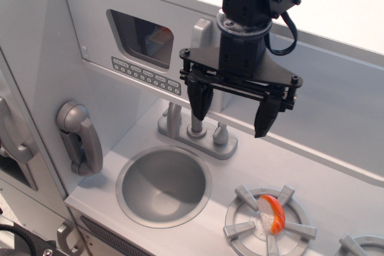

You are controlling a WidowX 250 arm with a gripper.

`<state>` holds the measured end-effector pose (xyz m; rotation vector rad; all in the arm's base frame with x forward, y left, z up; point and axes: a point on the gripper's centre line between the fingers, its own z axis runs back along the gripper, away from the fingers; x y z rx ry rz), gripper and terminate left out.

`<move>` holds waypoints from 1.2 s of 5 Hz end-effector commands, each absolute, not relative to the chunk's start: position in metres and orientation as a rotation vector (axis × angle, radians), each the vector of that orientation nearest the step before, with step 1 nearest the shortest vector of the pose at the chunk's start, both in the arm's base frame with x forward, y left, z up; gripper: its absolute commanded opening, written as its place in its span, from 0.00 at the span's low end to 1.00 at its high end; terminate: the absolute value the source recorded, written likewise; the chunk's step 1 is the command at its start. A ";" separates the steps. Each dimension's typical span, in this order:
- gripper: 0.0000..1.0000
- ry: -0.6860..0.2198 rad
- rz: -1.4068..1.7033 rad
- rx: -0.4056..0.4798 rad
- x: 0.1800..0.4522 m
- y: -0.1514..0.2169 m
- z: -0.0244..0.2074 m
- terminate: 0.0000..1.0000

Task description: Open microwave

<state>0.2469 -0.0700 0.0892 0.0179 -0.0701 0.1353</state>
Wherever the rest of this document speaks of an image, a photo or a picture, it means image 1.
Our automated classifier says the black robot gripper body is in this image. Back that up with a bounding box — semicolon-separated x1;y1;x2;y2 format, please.
179;13;302;110

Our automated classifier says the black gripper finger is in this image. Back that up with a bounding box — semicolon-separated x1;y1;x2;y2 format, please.
187;82;214;121
254;99;281;138

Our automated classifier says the grey toy microwave door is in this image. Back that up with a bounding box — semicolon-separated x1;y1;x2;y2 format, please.
67;0;222;108

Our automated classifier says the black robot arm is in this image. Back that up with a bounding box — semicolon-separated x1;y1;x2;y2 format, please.
179;0;303;138

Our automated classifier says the grey toy faucet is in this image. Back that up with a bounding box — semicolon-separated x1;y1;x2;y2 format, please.
158;103;238;160

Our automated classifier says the round metal sink bowl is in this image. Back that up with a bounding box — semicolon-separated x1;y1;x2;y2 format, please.
115;146;212;228

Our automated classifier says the salmon sushi toy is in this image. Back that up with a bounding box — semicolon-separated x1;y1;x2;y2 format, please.
257;194;286;235

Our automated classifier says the grey stove burner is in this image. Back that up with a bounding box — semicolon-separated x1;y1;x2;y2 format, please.
335;234;383;256
223;185;317;255

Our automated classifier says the black oven vent grille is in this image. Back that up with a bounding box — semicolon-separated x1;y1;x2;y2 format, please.
80;216;150;256

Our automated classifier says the grey fridge door handle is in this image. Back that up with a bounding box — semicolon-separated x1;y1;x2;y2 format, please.
1;97;38;165

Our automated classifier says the grey oven door handle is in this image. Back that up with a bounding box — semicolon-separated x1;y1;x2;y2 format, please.
56;223;83;256

